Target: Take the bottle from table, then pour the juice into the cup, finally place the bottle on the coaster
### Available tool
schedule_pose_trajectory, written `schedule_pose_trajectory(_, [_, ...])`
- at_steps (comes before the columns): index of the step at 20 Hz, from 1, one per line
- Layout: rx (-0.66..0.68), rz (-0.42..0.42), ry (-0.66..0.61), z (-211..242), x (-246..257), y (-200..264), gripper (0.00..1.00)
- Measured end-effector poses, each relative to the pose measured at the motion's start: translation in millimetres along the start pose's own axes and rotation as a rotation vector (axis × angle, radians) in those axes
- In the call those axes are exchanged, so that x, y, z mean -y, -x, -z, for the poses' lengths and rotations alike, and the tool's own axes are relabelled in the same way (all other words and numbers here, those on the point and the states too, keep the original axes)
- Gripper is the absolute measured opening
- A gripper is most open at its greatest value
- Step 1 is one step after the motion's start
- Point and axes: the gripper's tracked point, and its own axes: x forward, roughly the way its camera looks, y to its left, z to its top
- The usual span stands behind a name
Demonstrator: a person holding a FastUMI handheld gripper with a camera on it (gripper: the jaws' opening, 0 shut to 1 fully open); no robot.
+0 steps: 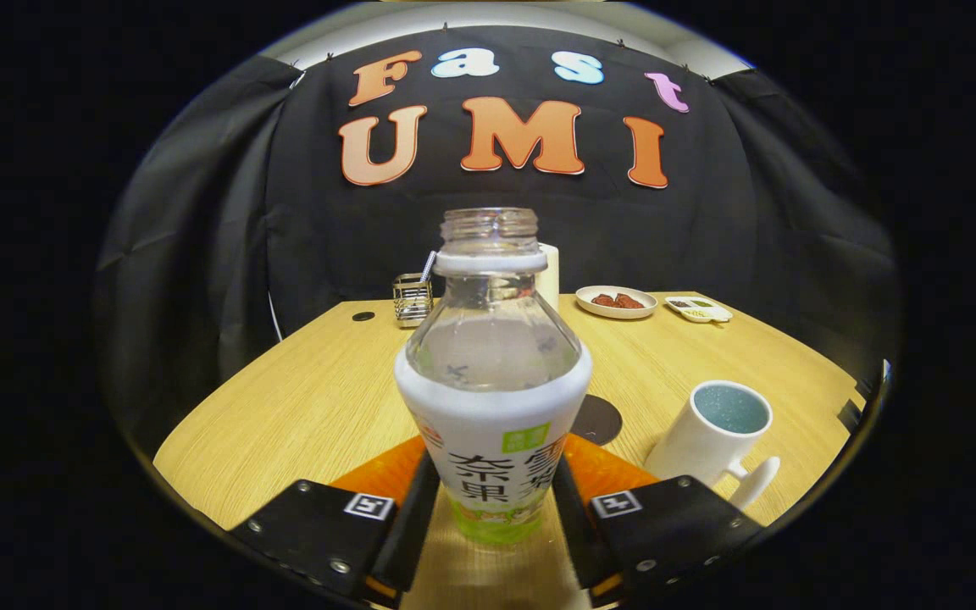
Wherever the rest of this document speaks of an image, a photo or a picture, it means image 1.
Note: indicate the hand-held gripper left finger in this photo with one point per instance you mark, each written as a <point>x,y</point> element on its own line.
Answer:
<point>407,542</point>

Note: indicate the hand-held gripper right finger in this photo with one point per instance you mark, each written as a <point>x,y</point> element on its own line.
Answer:
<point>571,534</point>

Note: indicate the dark round coaster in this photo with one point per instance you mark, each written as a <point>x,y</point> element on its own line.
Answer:
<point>600,419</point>

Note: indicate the clear plastic juice bottle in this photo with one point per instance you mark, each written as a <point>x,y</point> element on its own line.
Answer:
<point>492,407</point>

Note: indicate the white cup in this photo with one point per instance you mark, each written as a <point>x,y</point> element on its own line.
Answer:
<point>695,449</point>

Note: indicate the wooden table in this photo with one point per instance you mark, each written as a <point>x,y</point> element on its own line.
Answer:
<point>302,407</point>

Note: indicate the round white plate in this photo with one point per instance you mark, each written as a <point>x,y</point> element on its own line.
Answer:
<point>615,312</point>

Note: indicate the red food pieces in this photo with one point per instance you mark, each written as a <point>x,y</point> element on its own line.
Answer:
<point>618,301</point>

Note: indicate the divided white dish with beans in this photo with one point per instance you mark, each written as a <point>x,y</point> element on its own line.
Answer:
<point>698,310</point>

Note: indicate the white toaster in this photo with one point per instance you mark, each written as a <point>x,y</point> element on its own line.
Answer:
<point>550,275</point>

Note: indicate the checked straw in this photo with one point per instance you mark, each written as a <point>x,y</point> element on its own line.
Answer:
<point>427,267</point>

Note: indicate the black backdrop cloth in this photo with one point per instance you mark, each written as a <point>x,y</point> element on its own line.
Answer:
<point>200,237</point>

